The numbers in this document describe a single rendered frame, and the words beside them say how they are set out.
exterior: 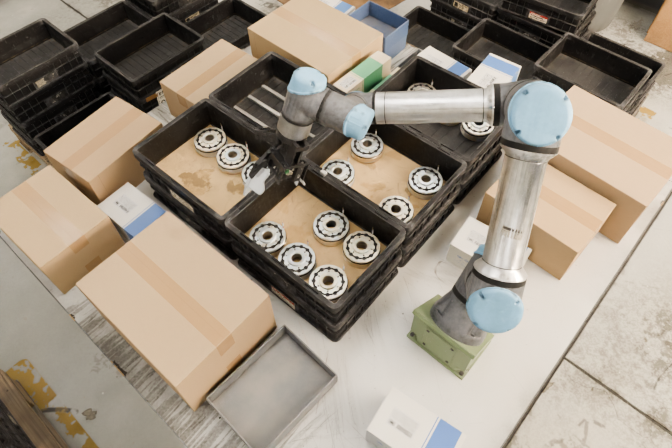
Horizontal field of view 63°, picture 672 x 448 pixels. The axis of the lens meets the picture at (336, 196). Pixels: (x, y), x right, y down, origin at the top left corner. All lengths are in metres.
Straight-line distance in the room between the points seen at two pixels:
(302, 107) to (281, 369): 0.72
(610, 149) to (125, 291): 1.43
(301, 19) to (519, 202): 1.25
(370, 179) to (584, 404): 1.25
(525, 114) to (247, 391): 0.96
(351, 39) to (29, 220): 1.19
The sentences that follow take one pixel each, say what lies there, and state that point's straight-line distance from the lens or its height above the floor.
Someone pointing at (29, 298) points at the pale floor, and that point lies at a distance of 2.74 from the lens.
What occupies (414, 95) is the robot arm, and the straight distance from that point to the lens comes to 1.27.
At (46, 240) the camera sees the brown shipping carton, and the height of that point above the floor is 0.86.
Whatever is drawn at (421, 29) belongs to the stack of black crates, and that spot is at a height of 0.27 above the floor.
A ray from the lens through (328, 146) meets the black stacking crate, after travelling 1.69.
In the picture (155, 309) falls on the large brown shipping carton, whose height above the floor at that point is 0.90.
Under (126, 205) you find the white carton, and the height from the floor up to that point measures 0.79.
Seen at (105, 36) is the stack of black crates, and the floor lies 0.38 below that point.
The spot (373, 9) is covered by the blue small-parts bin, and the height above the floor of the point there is 0.81.
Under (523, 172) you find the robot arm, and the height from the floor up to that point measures 1.29.
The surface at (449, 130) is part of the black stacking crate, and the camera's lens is 1.84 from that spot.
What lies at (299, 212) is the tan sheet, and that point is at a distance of 1.60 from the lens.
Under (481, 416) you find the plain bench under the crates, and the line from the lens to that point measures 1.53.
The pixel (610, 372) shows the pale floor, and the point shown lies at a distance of 2.49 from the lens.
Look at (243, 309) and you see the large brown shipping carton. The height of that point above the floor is 0.90.
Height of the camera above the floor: 2.14
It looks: 54 degrees down
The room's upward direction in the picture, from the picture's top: 1 degrees counter-clockwise
